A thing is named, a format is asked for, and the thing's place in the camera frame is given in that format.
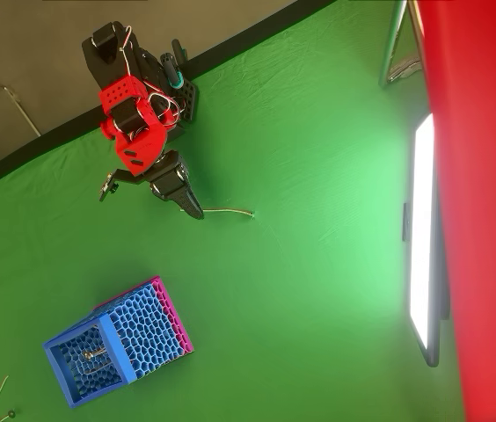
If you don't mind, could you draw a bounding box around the large red blurry post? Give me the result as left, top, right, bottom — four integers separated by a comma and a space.
414, 0, 496, 422

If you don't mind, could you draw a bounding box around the green cloth with black rim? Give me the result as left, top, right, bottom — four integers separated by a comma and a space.
0, 0, 467, 422

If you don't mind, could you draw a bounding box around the black table clamp teal ring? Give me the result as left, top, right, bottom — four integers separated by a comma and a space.
159, 38, 200, 125

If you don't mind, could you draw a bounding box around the black framed LED light panel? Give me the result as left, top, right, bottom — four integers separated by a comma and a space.
401, 112, 451, 368

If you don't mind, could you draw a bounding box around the chrome tube stand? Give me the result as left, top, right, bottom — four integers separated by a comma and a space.
378, 0, 425, 89

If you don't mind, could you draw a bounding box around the thin grey metal rod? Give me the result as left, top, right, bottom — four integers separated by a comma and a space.
0, 79, 42, 138

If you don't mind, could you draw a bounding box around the blue and magenta lattice basket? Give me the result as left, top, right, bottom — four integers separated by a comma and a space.
41, 275, 195, 409

